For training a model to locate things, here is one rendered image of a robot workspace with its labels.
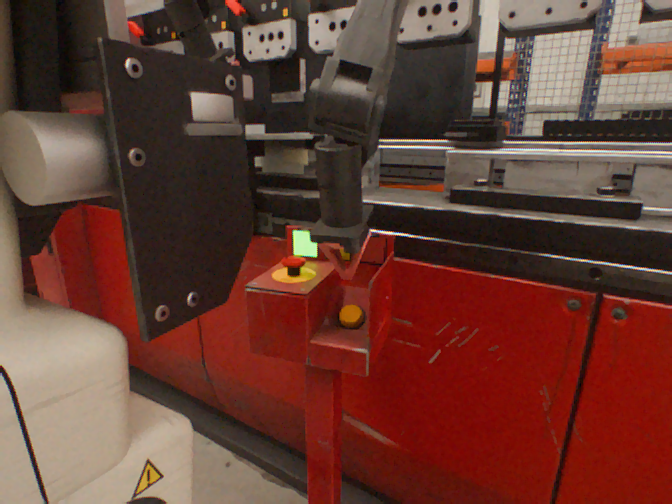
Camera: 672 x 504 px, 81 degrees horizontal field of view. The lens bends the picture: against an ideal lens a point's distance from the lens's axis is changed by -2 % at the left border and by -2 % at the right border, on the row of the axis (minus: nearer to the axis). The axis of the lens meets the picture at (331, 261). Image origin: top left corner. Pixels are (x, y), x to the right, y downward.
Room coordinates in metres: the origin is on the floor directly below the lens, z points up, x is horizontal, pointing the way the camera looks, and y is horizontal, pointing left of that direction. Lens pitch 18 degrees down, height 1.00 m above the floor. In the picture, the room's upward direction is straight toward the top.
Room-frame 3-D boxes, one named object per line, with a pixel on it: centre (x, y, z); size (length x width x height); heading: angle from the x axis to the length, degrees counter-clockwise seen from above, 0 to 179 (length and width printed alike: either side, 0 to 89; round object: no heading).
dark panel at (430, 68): (1.64, 0.03, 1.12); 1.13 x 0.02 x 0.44; 57
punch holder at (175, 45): (1.31, 0.47, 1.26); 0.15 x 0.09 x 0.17; 57
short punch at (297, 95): (1.08, 0.11, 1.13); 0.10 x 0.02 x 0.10; 57
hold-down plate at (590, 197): (0.71, -0.37, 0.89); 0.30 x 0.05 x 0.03; 57
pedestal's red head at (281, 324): (0.61, 0.01, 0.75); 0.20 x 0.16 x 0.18; 70
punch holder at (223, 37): (1.20, 0.30, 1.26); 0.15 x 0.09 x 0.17; 57
